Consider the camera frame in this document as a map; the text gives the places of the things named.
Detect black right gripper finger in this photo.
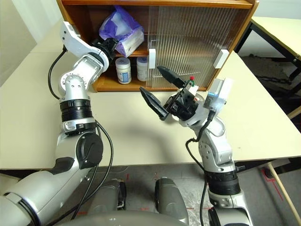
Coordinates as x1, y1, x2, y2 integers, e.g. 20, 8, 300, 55
139, 86, 169, 121
156, 65, 187, 90

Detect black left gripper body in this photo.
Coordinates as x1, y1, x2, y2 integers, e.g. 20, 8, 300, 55
100, 39, 119, 60

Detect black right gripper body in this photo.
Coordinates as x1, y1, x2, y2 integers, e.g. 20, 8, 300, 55
164, 76, 201, 121

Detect purple tissue pack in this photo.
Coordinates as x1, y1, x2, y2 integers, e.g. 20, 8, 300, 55
98, 5, 145, 58

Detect ribbed clear sliding door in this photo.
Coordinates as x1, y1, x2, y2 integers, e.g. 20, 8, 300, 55
152, 6, 251, 91
145, 6, 245, 91

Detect brown wooden cabinet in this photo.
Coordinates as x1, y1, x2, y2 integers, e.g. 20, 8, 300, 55
56, 0, 259, 92

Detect white jar with blue label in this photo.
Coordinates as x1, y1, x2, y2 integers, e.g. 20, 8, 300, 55
136, 56, 150, 82
115, 57, 132, 85

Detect grey rounded robot leg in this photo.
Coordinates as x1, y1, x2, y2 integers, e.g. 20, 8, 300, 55
89, 178, 127, 212
154, 178, 189, 226

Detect grey robot torso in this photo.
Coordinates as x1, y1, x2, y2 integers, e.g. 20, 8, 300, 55
53, 209, 189, 226

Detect light wooden pole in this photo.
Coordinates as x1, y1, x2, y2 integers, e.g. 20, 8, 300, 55
268, 162, 297, 226

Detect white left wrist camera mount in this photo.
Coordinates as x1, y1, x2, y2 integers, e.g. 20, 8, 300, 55
59, 20, 111, 64

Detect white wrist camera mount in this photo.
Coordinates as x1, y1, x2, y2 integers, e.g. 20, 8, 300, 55
178, 78, 236, 128
59, 20, 111, 64

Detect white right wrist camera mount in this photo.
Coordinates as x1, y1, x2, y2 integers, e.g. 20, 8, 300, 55
178, 78, 236, 128

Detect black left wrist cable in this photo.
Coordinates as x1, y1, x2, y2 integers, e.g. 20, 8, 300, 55
48, 44, 68, 100

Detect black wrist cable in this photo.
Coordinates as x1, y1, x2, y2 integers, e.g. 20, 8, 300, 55
48, 44, 68, 100
185, 110, 215, 226

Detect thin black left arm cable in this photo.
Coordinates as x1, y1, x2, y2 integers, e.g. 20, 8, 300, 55
76, 119, 115, 210
70, 127, 102, 221

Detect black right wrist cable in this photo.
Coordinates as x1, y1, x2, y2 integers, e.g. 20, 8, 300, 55
185, 110, 215, 226

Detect cream table with black frame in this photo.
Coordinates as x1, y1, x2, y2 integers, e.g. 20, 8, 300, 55
234, 16, 301, 82

